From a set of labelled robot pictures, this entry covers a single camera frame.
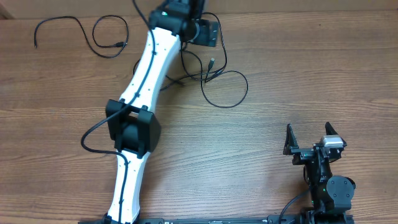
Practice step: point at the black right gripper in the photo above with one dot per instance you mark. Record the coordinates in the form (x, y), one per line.
(301, 154)

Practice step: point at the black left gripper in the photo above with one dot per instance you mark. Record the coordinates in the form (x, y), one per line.
(206, 37)

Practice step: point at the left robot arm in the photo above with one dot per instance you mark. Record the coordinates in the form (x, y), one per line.
(131, 120)

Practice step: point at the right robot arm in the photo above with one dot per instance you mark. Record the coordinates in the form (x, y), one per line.
(331, 195)

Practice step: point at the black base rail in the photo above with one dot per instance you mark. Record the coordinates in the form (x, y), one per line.
(270, 219)

